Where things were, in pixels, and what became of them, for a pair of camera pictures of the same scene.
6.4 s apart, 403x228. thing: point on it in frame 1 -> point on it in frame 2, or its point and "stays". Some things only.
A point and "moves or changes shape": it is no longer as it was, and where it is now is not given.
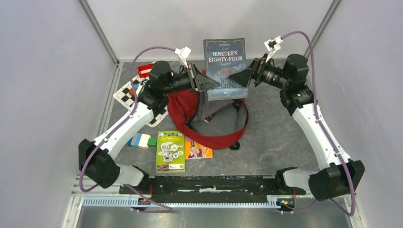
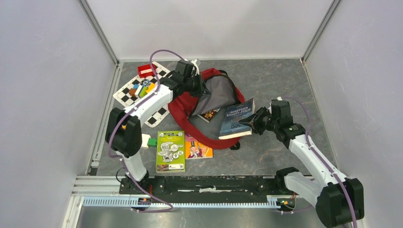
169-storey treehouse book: x=208 y=118 moves or changes shape
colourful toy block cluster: x=139 y=88 stays
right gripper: x=259 y=66 -> x=253 y=120
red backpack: x=215 y=124 stays
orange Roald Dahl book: x=194 y=150 stays
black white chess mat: x=125 y=96 stays
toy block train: x=142 y=141 stays
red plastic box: x=144 y=70 stays
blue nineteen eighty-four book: x=223 y=58 -> x=231 y=127
